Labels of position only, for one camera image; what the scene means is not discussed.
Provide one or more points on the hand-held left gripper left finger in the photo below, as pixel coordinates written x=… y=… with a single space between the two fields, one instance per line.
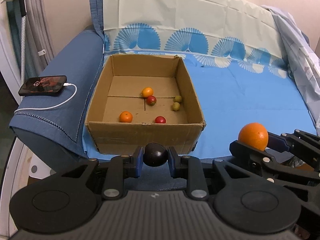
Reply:
x=138 y=163

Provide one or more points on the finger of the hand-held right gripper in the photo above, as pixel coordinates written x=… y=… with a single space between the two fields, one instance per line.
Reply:
x=287 y=142
x=255 y=158

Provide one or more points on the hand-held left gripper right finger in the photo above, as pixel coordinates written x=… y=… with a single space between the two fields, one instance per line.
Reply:
x=171 y=163

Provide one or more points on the dark purple plum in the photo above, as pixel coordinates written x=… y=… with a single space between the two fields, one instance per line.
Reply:
x=155 y=155

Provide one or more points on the round orange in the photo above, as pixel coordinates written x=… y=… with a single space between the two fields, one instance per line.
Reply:
x=147 y=91
x=125 y=117
x=253 y=136

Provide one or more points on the brown cardboard box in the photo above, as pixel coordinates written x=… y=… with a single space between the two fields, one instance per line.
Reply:
x=120 y=135

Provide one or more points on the small red fruit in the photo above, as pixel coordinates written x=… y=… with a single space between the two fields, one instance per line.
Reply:
x=151 y=100
x=160 y=120

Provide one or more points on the olive tan round fruit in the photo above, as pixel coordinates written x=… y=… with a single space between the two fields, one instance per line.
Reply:
x=176 y=106

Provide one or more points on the olive green round fruit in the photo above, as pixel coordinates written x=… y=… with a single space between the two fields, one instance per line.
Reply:
x=178 y=99

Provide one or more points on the blue fan-print cloth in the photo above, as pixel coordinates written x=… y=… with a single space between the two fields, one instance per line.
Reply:
x=237 y=92

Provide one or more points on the pale grey crumpled cloth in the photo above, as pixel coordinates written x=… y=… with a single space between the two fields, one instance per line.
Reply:
x=300 y=55

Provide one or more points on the white dotted object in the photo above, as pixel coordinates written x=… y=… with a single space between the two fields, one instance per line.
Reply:
x=32 y=167

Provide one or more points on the blue fabric sofa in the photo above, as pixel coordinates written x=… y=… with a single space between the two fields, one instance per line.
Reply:
x=62 y=67

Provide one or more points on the black smartphone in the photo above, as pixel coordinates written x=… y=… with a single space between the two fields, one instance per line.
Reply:
x=42 y=85

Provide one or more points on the white pipe bundle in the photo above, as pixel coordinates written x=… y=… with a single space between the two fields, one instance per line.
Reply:
x=37 y=17

